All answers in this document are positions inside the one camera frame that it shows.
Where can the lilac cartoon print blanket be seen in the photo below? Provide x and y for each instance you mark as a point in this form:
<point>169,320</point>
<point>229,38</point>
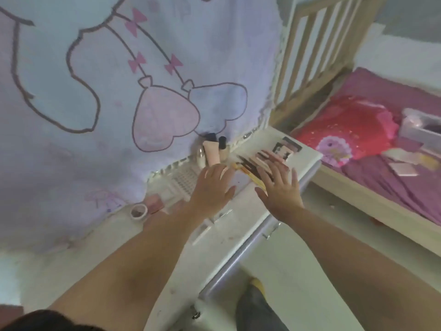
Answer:
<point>103,99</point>

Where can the pink makeup tube black cap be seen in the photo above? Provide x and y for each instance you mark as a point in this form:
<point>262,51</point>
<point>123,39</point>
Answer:
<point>211,151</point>

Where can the wooden bed frame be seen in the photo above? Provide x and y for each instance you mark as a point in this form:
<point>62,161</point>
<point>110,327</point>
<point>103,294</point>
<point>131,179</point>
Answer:
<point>372,206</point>

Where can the pale yellow flat case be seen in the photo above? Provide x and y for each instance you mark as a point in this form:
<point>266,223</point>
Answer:
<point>430,161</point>

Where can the person's right hand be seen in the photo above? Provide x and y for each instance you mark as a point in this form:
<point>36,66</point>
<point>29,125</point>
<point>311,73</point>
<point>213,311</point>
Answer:
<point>282,199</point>

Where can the yellow slipper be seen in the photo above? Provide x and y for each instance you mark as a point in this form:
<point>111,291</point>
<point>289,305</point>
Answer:
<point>258,285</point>

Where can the small white bottle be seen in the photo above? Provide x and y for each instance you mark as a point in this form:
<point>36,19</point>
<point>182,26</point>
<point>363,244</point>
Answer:
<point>201,158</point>

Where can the pink compact case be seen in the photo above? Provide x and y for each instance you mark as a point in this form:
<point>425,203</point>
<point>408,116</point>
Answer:
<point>154,203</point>

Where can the white tape roll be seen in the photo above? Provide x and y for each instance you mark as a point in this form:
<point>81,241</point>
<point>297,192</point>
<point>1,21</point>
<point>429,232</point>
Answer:
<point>139,213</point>

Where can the person's grey trouser leg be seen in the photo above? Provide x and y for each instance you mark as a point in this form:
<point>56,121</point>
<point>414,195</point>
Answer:
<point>258,311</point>

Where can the wooden slatted bed headboard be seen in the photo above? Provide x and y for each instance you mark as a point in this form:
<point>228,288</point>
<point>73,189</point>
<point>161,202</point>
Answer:
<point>310,61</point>

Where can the red printed pillow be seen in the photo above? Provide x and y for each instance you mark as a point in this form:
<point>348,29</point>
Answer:
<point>348,127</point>

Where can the eyeshadow palette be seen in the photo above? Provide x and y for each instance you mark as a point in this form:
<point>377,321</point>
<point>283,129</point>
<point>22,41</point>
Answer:
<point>287,147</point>

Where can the white plastic storage box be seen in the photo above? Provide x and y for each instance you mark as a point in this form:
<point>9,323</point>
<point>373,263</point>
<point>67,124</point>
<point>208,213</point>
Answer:
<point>418,129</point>

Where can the beige bottle with black cap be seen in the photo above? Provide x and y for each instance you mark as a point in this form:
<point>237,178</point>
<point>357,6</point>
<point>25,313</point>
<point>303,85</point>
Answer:
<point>224,149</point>

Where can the person's left forearm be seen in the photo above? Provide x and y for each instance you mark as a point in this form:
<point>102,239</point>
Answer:
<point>137,268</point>

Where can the person's right forearm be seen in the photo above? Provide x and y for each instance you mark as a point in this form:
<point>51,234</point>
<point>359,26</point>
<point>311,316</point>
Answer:
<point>358,272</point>

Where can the person's left hand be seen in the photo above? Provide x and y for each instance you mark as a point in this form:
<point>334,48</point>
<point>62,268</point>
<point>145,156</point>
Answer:
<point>210,193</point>

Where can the bunch of makeup brushes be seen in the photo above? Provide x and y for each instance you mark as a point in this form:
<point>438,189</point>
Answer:
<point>249,167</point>

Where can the person's right little finger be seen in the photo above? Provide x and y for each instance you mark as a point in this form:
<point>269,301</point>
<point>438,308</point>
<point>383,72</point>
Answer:
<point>295,178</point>

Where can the person's left thumb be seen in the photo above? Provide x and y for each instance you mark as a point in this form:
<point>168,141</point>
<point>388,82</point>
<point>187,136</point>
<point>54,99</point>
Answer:
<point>230,194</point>

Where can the white desk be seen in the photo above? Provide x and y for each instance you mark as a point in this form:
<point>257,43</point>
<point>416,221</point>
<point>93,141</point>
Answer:
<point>241,217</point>

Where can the person's right thumb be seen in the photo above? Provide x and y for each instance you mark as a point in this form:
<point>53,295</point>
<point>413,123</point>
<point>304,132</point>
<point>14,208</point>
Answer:
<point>261,192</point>

